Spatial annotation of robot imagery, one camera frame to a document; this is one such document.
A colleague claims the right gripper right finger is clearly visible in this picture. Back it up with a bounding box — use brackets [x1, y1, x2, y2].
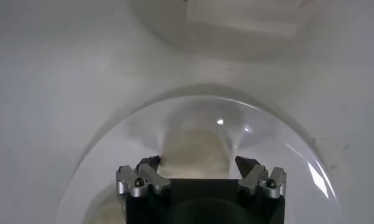
[234, 155, 287, 200]

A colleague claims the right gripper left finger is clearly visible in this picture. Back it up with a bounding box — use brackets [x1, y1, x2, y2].
[116, 155, 172, 198]

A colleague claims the white steamed baozi bun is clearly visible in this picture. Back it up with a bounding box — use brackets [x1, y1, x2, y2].
[159, 129, 232, 180]

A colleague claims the white round plate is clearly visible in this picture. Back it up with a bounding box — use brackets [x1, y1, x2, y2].
[54, 94, 347, 224]

